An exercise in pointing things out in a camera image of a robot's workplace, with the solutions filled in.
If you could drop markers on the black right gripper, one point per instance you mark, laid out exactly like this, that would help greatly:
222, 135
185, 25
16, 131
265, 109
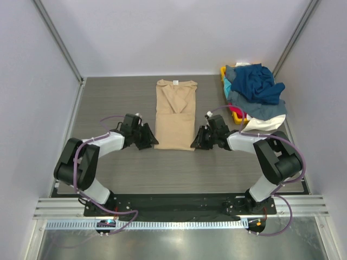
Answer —
206, 137

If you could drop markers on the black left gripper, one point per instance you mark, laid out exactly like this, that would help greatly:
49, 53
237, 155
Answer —
142, 136

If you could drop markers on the beige t-shirt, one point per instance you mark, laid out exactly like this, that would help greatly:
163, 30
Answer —
175, 115

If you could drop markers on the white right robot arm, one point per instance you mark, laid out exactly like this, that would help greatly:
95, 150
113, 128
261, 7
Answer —
278, 158

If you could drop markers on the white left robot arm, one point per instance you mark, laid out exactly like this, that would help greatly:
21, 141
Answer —
77, 165

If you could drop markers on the yellow plastic bin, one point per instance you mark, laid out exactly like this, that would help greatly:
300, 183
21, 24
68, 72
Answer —
235, 114

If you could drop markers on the pink red t-shirt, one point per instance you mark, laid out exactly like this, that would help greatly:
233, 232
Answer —
236, 109

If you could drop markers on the cyan t-shirt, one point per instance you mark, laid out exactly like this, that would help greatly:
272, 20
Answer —
226, 86

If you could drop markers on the grey-blue t-shirt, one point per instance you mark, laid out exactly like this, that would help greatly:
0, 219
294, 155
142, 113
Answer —
254, 110

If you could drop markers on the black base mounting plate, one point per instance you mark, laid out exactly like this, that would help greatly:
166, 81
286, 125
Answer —
208, 207

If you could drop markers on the dark blue t-shirt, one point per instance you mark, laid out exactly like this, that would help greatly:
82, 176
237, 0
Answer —
256, 83

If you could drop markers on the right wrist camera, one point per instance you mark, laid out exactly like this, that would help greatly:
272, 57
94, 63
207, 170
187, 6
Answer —
216, 123

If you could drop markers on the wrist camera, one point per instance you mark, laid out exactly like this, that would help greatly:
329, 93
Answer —
216, 123
130, 123

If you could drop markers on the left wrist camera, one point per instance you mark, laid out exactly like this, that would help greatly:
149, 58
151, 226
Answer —
130, 123

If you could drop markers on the aluminium frame rail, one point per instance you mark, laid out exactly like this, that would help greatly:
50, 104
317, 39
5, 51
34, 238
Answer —
70, 208

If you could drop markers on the slotted cable duct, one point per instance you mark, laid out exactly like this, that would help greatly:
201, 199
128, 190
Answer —
107, 224

